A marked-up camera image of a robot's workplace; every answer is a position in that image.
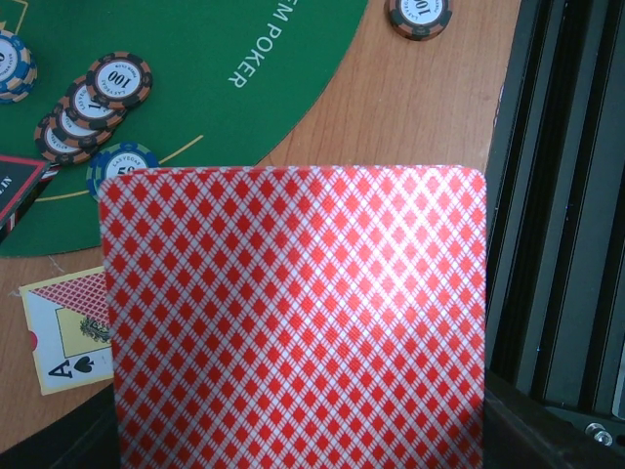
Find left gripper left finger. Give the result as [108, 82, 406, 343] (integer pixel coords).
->
[1, 385, 120, 468]

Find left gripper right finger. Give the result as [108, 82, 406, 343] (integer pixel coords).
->
[483, 371, 624, 468]

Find light blue chip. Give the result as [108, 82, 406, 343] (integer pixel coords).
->
[1, 29, 38, 105]

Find red-backed playing card deck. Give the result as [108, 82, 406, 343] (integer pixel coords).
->
[99, 166, 486, 468]

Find spread black red chips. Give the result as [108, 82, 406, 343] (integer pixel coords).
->
[33, 51, 153, 166]

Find black red poker chip stack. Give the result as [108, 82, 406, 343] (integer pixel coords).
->
[385, 0, 453, 41]

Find black triangular all-in marker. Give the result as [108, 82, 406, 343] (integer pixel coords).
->
[1, 154, 50, 240]

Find yellow playing card box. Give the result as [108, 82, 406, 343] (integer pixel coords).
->
[20, 267, 113, 396]

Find black aluminium frame rail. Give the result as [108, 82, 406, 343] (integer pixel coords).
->
[486, 1, 624, 421]

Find round green poker mat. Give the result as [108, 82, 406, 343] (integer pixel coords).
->
[0, 0, 370, 259]

